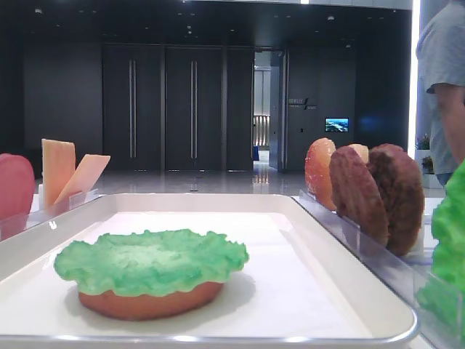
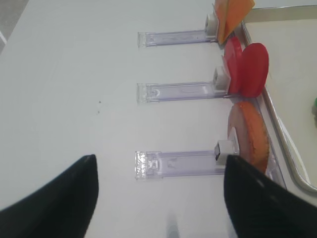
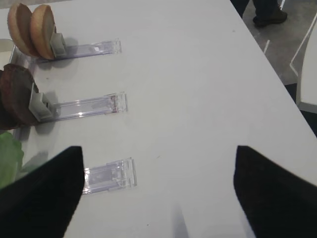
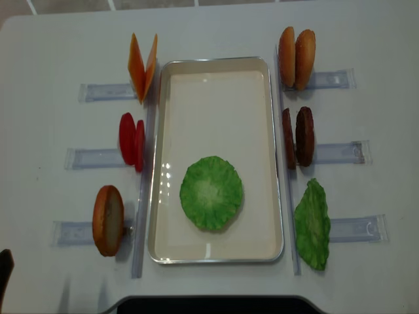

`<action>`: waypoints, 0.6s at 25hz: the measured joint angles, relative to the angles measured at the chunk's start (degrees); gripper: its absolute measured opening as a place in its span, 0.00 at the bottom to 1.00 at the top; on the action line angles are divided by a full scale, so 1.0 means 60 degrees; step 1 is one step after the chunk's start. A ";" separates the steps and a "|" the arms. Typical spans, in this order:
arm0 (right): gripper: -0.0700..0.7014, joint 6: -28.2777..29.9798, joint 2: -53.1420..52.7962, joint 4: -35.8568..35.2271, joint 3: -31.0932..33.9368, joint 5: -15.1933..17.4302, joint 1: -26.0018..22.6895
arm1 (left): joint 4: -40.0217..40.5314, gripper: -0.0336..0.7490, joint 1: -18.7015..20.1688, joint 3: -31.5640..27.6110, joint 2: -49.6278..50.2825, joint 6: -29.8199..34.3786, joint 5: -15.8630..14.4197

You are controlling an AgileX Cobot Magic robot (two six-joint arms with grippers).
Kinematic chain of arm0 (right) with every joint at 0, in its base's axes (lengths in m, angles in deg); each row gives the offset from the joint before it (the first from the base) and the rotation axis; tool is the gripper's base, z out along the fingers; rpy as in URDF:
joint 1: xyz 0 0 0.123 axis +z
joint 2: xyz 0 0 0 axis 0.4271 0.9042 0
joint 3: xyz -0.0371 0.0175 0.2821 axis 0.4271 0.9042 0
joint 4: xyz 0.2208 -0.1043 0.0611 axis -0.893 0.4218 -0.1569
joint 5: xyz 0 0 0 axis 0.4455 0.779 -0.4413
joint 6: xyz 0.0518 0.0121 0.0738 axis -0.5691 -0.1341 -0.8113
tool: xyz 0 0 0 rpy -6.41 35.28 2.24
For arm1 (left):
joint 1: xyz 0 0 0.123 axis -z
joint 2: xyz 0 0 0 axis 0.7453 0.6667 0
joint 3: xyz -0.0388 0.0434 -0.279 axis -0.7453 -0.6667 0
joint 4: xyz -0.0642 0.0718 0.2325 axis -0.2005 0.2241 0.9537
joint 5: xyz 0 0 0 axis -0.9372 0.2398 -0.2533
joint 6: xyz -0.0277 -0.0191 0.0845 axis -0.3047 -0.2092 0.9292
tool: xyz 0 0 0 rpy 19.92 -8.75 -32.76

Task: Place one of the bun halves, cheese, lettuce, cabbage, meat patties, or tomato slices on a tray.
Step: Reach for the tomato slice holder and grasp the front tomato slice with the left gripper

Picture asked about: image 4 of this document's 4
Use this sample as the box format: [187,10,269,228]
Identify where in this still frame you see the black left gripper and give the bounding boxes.
[0,249,14,296]

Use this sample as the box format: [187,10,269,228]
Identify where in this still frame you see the red tomato slice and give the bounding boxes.
[118,113,136,166]
[134,120,145,173]

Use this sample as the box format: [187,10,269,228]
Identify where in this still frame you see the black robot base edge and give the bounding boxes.
[117,296,321,313]

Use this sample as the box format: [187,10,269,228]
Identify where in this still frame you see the clear holder left bread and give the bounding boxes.
[50,220,135,247]

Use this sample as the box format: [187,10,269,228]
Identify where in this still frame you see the clear holder bread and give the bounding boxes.
[50,220,135,247]
[283,67,357,92]

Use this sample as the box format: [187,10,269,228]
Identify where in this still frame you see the bread bun slice near left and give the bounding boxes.
[92,185,124,256]

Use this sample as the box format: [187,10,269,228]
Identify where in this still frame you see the bread bun slice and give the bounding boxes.
[295,29,316,90]
[92,185,124,256]
[278,26,295,88]

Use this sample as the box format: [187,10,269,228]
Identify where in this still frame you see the clear holder tomato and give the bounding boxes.
[64,148,127,170]

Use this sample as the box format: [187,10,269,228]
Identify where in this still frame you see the clear holder cheese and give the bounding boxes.
[78,84,137,103]

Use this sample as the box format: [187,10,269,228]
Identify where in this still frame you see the green lettuce leaf on tray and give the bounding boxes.
[179,156,243,231]

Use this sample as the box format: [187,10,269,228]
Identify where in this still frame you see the orange cheese slice left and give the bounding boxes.
[128,33,145,104]

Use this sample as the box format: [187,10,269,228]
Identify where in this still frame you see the orange cheese slice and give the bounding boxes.
[143,34,158,99]
[128,33,145,104]

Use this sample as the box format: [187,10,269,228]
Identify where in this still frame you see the orange cheese slice right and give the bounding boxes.
[143,34,158,99]

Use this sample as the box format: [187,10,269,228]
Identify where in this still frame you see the green lettuce leaf standing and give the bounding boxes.
[294,178,331,271]

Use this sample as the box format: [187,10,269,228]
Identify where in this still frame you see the brown meat patty inner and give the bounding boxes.
[282,109,297,170]

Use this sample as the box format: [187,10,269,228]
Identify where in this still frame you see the brown meat patty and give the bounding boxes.
[282,109,297,170]
[296,107,315,167]

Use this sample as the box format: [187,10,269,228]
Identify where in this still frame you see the brown meat patty outer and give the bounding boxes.
[296,107,315,167]

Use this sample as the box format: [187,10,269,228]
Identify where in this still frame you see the bread bun slice far inner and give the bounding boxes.
[278,26,295,88]

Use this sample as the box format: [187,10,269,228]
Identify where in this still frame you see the clear holder patties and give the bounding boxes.
[312,141,373,164]

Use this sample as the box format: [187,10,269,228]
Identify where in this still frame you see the clear holder lettuce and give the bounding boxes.
[329,215,388,243]

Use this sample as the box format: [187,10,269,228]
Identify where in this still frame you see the bread bun slice far outer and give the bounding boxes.
[295,29,316,90]

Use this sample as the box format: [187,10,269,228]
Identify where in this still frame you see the clear holder right bread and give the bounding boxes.
[283,67,357,92]

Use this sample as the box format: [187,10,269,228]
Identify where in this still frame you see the white rectangular tray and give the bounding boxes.
[147,57,284,264]

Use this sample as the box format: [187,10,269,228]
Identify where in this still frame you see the clear left long rail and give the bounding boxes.
[131,61,160,279]

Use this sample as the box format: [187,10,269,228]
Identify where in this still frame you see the clear long rail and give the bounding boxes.
[274,43,301,276]
[131,61,160,279]

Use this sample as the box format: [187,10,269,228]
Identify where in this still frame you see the clear right long rail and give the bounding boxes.
[274,43,301,276]

